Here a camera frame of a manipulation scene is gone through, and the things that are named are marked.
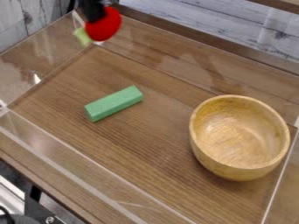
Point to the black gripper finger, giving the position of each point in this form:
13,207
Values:
93,9

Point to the red plush strawberry toy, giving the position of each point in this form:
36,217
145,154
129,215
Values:
100,30

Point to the light wooden bowl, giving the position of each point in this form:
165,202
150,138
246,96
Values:
238,137

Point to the green foam block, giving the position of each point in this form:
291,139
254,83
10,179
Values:
112,103

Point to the clear acrylic tray wall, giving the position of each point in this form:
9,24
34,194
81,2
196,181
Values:
89,189

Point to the black table leg bracket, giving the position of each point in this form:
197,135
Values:
34,210

